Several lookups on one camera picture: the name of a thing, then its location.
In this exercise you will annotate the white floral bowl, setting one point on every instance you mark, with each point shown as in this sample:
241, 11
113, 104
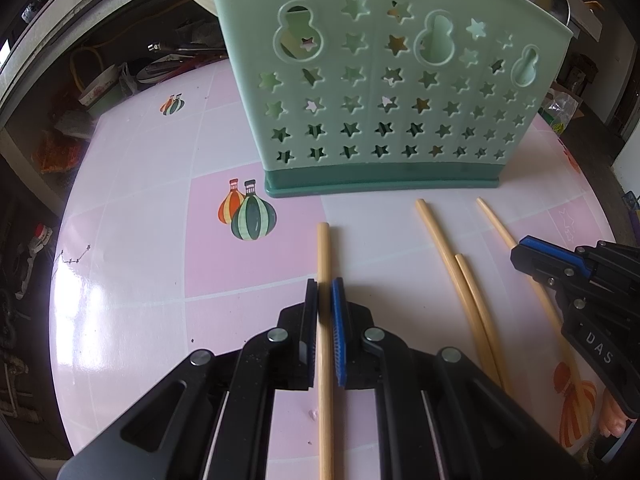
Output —
97, 87

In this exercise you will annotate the orange snack packets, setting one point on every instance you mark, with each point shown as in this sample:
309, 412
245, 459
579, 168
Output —
57, 152

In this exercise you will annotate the white patterned plate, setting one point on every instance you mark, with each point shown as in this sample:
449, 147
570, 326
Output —
150, 72

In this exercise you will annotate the person's right hand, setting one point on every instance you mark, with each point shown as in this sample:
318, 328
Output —
612, 420

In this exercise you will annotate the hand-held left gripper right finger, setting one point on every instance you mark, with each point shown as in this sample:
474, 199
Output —
340, 330

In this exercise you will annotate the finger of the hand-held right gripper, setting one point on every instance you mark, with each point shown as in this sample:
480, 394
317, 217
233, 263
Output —
612, 260
542, 251

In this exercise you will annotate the metal spoon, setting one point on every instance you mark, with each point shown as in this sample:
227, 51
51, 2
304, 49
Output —
557, 5

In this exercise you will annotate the clear plastic bag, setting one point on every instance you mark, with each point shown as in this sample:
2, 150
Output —
562, 110

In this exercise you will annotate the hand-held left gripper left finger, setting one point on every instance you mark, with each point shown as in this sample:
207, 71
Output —
306, 345

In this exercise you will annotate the green star-cutout utensil holder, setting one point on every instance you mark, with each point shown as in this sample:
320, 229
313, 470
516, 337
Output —
350, 85

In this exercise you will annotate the bamboo chopstick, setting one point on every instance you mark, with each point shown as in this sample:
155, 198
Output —
440, 245
324, 260
472, 290
495, 222

